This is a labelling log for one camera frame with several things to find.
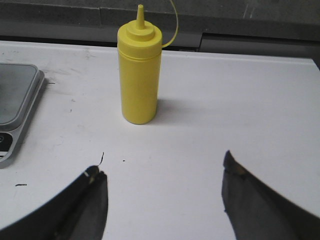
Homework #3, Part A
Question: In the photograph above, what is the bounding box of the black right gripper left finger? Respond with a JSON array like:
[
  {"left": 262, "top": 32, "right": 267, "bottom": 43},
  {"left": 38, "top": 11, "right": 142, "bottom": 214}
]
[{"left": 0, "top": 165, "right": 108, "bottom": 240}]

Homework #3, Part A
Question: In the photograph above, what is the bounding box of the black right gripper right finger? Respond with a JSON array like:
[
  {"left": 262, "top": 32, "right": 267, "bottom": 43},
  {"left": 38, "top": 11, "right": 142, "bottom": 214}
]
[{"left": 221, "top": 151, "right": 320, "bottom": 240}]

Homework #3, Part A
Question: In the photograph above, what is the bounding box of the yellow squeeze bottle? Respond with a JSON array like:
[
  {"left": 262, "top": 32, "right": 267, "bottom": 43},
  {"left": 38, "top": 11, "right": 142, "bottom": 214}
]
[{"left": 117, "top": 4, "right": 178, "bottom": 125}]

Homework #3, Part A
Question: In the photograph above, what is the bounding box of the silver digital kitchen scale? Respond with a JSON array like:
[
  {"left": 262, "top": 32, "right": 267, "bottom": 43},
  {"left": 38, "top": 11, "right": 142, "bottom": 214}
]
[{"left": 0, "top": 62, "right": 45, "bottom": 169}]

